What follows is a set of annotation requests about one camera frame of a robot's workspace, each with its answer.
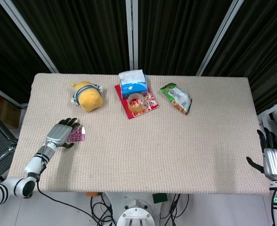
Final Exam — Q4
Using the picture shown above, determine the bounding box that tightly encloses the blue tissue box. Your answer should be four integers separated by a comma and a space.
118, 69, 149, 99

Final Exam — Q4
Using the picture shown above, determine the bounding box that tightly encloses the green block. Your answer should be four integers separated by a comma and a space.
152, 193, 168, 204

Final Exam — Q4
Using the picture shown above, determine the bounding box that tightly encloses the yellow plush toy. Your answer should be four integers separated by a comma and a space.
70, 81, 104, 113

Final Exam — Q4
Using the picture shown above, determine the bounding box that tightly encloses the black cable bundle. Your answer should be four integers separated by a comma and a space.
159, 193, 190, 226
90, 192, 117, 226

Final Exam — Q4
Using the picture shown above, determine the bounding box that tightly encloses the black curtain panel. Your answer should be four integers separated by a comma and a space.
203, 0, 277, 115
0, 0, 52, 104
11, 0, 132, 74
137, 0, 233, 76

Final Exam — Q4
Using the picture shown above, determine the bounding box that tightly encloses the brown cardboard box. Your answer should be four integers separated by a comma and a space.
0, 88, 21, 129

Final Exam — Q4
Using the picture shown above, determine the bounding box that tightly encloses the green snack bag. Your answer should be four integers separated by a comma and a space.
160, 82, 193, 116

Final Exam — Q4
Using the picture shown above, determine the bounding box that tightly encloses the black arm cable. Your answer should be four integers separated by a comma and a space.
36, 178, 117, 226

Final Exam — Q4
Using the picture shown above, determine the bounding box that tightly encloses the red spiral notebook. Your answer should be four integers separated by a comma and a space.
114, 84, 159, 120

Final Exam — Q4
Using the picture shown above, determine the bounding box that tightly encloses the grey aluminium partition post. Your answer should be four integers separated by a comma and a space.
3, 0, 59, 73
196, 0, 245, 76
125, 0, 139, 71

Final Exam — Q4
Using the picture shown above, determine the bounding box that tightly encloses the pink patterned sachet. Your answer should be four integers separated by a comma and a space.
67, 128, 85, 143

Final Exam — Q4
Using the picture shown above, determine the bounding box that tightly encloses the clear cup of snacks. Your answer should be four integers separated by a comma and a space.
127, 92, 145, 112

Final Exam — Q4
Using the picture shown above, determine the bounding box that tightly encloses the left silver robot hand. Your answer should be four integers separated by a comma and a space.
45, 117, 81, 149

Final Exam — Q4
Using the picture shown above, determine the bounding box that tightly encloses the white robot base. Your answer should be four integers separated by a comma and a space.
105, 192, 169, 226

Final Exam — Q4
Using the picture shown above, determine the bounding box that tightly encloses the beige woven tablecloth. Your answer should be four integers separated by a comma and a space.
5, 73, 272, 197

